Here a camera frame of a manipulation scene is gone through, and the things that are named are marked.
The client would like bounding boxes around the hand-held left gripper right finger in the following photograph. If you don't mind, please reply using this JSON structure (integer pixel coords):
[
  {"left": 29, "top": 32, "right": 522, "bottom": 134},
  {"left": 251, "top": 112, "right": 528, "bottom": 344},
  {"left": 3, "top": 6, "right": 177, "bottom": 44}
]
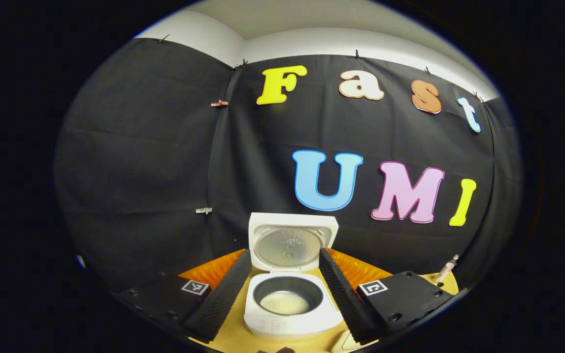
[{"left": 319, "top": 247, "right": 455, "bottom": 344}]

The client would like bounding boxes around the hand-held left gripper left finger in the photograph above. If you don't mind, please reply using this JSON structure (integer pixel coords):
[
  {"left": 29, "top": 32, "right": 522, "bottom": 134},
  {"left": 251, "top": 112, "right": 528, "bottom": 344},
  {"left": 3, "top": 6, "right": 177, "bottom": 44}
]
[{"left": 116, "top": 248, "right": 253, "bottom": 344}]

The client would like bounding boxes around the white rice cooker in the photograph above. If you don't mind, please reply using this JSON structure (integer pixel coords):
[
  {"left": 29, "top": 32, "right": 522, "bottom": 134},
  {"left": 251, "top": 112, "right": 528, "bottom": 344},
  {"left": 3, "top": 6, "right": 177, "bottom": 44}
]
[{"left": 243, "top": 212, "right": 344, "bottom": 340}]

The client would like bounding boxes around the clear bottle with pink label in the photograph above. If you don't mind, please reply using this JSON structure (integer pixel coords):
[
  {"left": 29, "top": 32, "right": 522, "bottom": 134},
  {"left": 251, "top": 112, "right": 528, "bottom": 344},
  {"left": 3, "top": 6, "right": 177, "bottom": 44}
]
[{"left": 435, "top": 254, "right": 460, "bottom": 284}]

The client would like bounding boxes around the black backdrop cloth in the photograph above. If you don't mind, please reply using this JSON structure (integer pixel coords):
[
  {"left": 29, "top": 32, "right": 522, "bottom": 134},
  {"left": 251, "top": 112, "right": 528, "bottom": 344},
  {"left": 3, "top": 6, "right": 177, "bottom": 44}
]
[{"left": 54, "top": 38, "right": 522, "bottom": 295}]

